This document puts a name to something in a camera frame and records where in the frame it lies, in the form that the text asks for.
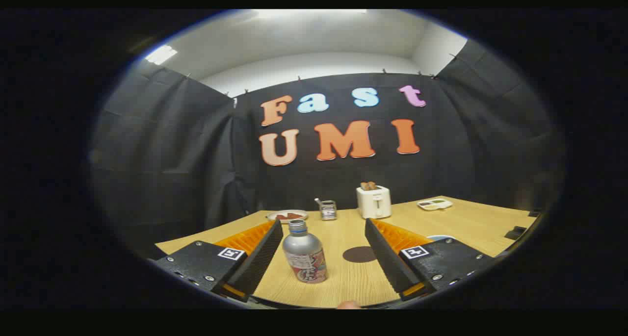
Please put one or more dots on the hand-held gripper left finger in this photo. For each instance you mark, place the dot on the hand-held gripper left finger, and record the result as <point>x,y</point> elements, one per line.
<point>260,262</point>

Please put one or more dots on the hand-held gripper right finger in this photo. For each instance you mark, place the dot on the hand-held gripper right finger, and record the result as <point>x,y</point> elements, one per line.
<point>387,262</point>

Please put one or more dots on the round brown coaster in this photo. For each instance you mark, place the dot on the round brown coaster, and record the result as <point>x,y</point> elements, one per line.
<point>358,254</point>

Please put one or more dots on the silver juice bottle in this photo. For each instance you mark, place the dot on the silver juice bottle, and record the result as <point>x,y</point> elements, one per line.
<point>304,252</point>

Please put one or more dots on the white cup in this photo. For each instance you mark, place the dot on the white cup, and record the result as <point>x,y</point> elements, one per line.
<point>440,237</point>

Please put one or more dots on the white plate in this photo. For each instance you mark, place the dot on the white plate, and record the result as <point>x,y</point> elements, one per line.
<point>272,215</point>

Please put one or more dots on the wooden table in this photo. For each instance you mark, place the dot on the wooden table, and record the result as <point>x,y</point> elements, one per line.
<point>343,284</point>

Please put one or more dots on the brown food pieces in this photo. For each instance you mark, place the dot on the brown food pieces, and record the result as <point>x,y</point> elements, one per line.
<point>290,216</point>

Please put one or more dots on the white toaster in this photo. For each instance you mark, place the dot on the white toaster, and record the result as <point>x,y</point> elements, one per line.
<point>374,203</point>

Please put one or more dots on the white compartment tray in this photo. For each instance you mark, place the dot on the white compartment tray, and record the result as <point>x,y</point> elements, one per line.
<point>434,204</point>

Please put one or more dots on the toast slices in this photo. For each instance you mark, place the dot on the toast slices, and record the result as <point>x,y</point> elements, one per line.
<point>368,185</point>

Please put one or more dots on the black backdrop cloth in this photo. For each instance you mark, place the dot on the black backdrop cloth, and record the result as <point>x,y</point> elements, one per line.
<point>196,154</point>

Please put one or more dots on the large black block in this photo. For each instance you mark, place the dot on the large black block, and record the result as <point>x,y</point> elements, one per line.
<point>515,233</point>

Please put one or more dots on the small black block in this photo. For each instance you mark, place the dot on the small black block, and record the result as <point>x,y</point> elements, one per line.
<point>535,213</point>

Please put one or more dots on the ceiling light panel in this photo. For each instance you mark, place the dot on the ceiling light panel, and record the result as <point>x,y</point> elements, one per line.
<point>160,54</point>

